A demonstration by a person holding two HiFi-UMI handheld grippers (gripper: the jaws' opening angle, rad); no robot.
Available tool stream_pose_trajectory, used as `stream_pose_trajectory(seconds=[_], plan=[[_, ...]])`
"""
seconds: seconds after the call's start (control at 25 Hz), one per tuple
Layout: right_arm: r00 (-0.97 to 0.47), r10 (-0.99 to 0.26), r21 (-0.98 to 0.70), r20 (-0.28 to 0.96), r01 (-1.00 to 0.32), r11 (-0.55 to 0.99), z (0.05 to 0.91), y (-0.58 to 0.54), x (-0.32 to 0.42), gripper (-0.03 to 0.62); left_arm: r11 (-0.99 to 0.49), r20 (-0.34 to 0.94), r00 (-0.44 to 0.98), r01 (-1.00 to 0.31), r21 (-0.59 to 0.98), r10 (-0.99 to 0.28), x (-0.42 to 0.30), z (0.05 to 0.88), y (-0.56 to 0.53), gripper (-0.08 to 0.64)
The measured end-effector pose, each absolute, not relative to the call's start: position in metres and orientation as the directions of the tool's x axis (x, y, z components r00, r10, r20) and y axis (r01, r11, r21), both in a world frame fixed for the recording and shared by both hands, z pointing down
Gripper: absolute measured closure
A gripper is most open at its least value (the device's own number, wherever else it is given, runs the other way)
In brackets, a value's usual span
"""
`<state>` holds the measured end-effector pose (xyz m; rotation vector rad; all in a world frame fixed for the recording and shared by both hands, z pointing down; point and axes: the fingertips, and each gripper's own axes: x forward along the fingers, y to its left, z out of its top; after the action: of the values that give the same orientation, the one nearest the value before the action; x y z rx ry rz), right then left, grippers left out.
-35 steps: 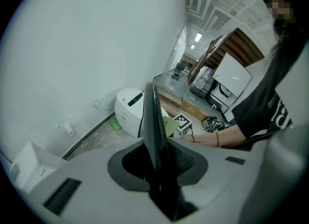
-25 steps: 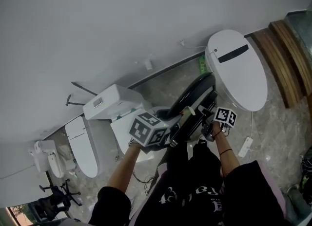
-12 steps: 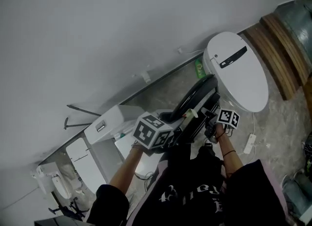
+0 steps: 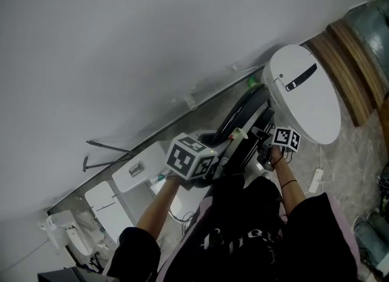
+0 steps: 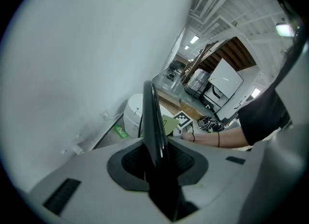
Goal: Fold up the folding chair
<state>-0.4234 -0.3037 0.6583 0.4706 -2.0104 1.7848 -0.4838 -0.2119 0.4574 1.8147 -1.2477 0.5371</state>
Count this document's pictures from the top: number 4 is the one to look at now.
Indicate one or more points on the long white smart toilet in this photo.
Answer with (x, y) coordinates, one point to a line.
(103, 208)

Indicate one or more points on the wooden steps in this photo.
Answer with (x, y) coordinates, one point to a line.
(346, 71)

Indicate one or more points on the small white toilet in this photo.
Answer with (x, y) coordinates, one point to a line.
(76, 238)

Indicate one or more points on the wood-edged raised platform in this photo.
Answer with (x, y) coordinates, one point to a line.
(370, 31)

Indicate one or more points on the yellow sticky note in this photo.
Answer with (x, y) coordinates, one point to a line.
(240, 133)

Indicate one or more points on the white power strip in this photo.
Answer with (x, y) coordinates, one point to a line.
(315, 180)

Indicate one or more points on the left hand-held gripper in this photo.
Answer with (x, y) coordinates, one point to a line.
(185, 159)

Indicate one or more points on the black curved bar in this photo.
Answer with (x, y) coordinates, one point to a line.
(76, 274)

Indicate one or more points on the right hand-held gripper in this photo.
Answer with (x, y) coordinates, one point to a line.
(285, 139)

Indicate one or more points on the person's left forearm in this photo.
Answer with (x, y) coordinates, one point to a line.
(161, 204)

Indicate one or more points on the black folding chair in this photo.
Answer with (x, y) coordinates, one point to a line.
(246, 150)

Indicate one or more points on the black broom stick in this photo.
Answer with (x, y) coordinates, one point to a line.
(112, 147)

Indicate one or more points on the person's right forearm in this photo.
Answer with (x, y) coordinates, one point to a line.
(288, 189)

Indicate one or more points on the green packet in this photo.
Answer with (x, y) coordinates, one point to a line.
(252, 81)

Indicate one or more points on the white toilet with square tank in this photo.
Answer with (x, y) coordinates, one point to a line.
(136, 171)

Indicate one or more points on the oval white toilet black strip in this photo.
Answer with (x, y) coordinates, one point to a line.
(304, 101)

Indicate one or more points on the person's black shirt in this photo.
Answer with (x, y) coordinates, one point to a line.
(243, 244)

